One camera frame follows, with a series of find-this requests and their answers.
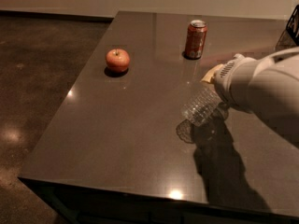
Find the clear plastic water bottle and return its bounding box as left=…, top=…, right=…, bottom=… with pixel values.
left=181, top=86, right=229, bottom=127

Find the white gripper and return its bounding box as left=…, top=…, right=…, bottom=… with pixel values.
left=201, top=54, right=258, bottom=113

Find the red apple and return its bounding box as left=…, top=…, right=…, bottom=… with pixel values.
left=106, top=49, right=131, bottom=73

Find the red soda can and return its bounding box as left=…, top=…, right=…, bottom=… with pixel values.
left=184, top=20, right=207, bottom=60

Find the black object at table edge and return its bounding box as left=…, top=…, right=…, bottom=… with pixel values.
left=286, top=5, right=299, bottom=46

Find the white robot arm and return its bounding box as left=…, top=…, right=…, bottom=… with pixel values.
left=202, top=48, right=299, bottom=146

